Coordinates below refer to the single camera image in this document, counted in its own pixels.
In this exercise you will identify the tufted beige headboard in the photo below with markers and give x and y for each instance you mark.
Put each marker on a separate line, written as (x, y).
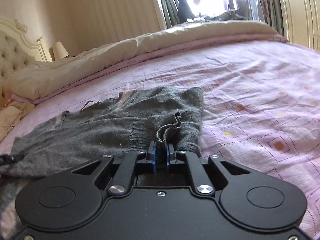
(17, 51)

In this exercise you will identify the grey argyle knit sweater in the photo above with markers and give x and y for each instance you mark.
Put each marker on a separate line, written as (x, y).
(116, 126)

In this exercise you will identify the cream bedside lamp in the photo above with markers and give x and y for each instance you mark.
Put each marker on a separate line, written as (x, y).
(59, 51)

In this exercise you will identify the hanging clothes rack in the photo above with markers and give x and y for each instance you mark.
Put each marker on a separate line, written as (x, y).
(253, 10)

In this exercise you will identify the green curtain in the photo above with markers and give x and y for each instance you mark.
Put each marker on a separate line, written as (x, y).
(170, 11)

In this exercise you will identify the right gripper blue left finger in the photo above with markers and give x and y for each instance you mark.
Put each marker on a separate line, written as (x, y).
(132, 165)

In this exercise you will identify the dark patterned clothes pile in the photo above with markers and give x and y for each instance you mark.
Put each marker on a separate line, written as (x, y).
(229, 15)

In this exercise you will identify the beige duvet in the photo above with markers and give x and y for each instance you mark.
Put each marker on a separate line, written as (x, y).
(41, 79)

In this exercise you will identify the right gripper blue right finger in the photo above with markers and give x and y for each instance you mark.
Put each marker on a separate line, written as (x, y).
(198, 178)

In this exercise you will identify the pink patterned bed sheet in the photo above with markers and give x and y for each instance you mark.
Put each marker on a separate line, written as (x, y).
(261, 106)

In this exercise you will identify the beige pillow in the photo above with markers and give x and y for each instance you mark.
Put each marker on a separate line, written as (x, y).
(12, 114)

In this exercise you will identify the cream wardrobe door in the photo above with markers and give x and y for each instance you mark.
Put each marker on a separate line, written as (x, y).
(301, 22)

